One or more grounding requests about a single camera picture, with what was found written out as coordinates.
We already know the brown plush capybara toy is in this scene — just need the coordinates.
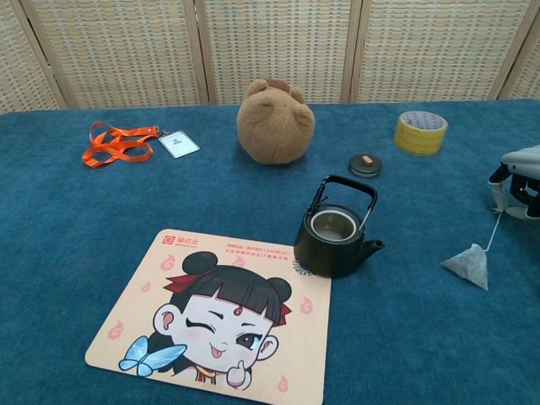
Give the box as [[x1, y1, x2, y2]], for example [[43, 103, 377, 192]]
[[235, 78, 316, 165]]

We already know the woven bamboo folding screen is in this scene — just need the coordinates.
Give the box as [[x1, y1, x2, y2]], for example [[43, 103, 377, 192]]
[[0, 0, 540, 115]]

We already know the orange lanyard strap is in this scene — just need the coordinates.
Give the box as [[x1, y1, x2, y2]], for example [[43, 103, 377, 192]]
[[81, 121, 160, 169]]

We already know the pyramid tea bag green tag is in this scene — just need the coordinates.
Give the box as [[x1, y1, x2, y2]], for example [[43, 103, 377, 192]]
[[440, 205, 507, 291]]

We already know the yellow packing tape roll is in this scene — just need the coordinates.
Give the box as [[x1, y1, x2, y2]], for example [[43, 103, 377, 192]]
[[392, 111, 450, 157]]

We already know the blue carpet table cover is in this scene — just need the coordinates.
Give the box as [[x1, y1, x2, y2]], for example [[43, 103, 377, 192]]
[[0, 99, 540, 405]]

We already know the white ID badge card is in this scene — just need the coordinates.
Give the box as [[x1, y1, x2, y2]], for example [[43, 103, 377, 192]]
[[158, 129, 201, 159]]

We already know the cartoon girl mouse pad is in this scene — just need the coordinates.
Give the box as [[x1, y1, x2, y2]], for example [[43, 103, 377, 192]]
[[84, 229, 333, 405]]

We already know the black teapot lid wooden knob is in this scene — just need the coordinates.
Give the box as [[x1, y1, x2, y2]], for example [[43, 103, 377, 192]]
[[348, 154, 384, 180]]

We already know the black teapot with handle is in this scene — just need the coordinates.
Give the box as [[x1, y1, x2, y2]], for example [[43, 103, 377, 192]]
[[293, 174, 386, 278]]

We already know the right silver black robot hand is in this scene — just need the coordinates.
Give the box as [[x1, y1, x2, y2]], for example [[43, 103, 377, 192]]
[[488, 144, 540, 219]]

